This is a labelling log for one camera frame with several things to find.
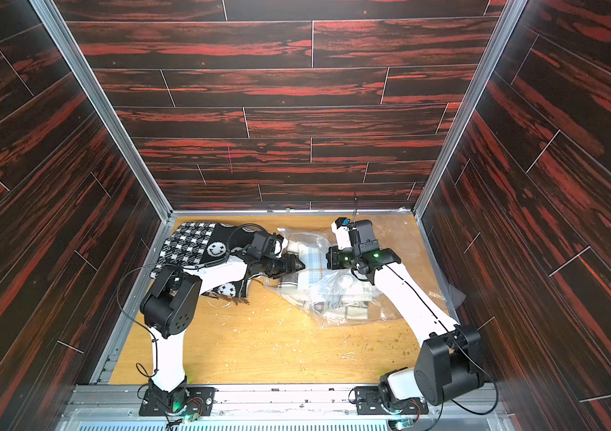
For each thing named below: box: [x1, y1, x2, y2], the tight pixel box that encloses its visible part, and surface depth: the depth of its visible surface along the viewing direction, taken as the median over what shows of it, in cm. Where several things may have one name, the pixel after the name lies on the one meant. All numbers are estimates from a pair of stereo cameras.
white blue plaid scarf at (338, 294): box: [277, 243, 375, 321], surface depth 93 cm
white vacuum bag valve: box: [337, 275, 354, 290], surface depth 90 cm
